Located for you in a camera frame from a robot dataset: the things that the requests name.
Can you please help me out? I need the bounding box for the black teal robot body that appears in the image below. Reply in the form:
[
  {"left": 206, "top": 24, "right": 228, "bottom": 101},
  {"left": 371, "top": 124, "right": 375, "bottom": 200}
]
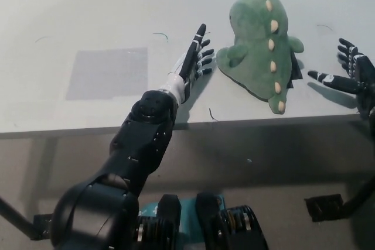
[{"left": 133, "top": 193, "right": 269, "bottom": 250}]

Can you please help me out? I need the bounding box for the green plush dinosaur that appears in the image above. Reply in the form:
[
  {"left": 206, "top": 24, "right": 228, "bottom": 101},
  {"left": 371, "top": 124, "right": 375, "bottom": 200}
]
[{"left": 216, "top": 0, "right": 305, "bottom": 115}]

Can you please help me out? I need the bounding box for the grey tape patch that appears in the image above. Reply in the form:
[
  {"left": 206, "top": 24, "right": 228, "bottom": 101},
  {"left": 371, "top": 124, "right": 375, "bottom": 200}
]
[{"left": 64, "top": 47, "right": 149, "bottom": 101}]

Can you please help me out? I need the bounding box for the black tape patch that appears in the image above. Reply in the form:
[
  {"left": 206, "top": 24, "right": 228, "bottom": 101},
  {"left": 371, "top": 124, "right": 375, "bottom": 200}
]
[{"left": 287, "top": 49, "right": 304, "bottom": 90}]

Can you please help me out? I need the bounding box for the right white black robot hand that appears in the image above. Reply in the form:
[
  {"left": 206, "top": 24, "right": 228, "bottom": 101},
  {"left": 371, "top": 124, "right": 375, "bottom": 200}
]
[{"left": 307, "top": 37, "right": 375, "bottom": 118}]

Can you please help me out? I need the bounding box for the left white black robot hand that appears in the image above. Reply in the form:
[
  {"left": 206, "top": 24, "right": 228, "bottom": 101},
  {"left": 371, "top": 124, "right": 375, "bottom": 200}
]
[{"left": 159, "top": 23, "right": 217, "bottom": 105}]

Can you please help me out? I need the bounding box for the black stand leg with foot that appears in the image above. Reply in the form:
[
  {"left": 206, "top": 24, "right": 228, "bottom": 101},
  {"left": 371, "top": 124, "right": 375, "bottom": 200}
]
[
  {"left": 0, "top": 196, "right": 55, "bottom": 241},
  {"left": 304, "top": 170, "right": 375, "bottom": 223}
]

